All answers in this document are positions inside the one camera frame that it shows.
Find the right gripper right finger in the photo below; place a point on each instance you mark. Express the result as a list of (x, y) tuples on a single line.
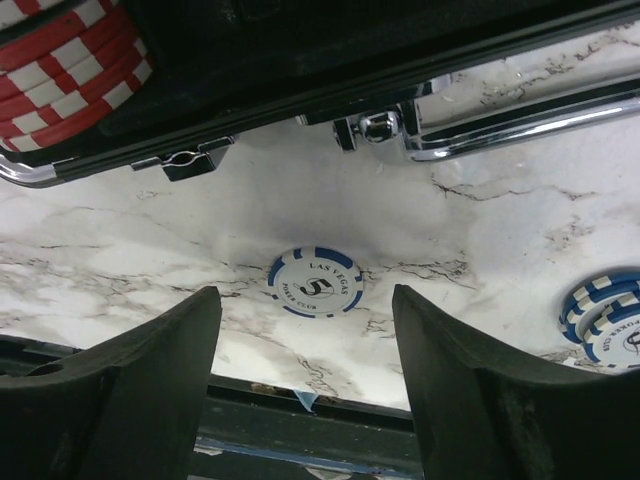
[(483, 409)]

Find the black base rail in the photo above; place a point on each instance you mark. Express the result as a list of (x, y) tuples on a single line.
[(244, 434)]

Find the red white chip stack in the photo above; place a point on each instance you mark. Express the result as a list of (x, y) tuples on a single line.
[(64, 68)]

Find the black poker set case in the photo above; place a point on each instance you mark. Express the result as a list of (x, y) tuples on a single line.
[(221, 68)]

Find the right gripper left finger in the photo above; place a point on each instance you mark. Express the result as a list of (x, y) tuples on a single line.
[(128, 408)]

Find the white blue poker chip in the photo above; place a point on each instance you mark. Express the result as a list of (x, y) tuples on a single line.
[(601, 314), (315, 282)]

